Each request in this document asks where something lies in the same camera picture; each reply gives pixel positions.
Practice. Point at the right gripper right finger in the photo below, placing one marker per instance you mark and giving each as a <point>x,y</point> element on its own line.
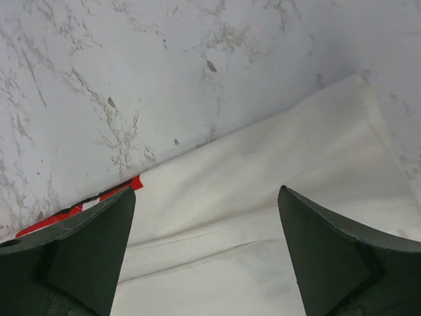
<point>343,267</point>

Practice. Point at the white coca-cola t shirt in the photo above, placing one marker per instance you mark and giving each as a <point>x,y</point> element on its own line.
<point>206,236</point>

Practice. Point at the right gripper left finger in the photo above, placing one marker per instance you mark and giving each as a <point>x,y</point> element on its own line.
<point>71,267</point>

